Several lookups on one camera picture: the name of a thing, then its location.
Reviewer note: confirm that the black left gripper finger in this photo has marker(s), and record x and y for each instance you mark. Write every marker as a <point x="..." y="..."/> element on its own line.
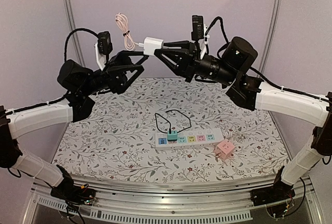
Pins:
<point x="124" y="58"/>
<point x="122" y="77"/>

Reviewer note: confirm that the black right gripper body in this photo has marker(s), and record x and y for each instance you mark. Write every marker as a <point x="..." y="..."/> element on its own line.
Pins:
<point x="189" y="61"/>

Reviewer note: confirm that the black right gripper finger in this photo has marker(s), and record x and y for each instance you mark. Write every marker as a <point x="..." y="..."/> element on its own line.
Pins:
<point x="175" y="59"/>
<point x="184" y="44"/>

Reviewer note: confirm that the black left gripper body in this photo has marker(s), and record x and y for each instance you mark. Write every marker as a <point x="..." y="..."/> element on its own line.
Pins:
<point x="94" y="89"/>

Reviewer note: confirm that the white USB charger block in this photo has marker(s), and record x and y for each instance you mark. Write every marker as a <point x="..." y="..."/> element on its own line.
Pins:
<point x="150" y="44"/>

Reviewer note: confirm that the teal cube charger plug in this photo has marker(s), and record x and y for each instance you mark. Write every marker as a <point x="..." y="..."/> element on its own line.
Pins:
<point x="172" y="136"/>

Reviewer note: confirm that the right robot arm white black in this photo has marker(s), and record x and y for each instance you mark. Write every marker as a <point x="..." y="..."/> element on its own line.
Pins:
<point x="254" y="93"/>

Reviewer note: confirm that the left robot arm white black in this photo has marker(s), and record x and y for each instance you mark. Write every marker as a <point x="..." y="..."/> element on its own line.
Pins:
<point x="75" y="105"/>

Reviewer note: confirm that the floral patterned table mat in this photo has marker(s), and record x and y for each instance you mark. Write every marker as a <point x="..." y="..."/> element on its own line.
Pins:
<point x="117" y="141"/>

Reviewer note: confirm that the white colourful power strip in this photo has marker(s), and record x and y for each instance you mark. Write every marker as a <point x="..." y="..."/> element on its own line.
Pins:
<point x="190" y="139"/>

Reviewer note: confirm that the pink cube socket adapter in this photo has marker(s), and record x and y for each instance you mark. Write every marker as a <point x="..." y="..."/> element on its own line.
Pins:
<point x="224" y="149"/>

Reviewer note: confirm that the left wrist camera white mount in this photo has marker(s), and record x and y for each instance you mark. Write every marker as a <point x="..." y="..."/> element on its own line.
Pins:
<point x="103" y="48"/>

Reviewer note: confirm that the left aluminium frame post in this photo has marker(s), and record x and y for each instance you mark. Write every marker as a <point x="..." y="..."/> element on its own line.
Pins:
<point x="74" y="39"/>

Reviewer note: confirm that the aluminium frame post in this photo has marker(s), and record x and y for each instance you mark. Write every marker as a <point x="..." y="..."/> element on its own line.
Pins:
<point x="74" y="39"/>
<point x="270" y="35"/>

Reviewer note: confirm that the right aluminium frame post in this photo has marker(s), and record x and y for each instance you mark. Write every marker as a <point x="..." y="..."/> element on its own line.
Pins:
<point x="270" y="35"/>

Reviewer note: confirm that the aluminium front rail base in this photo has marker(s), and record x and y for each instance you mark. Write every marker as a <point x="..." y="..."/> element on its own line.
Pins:
<point x="227" y="201"/>

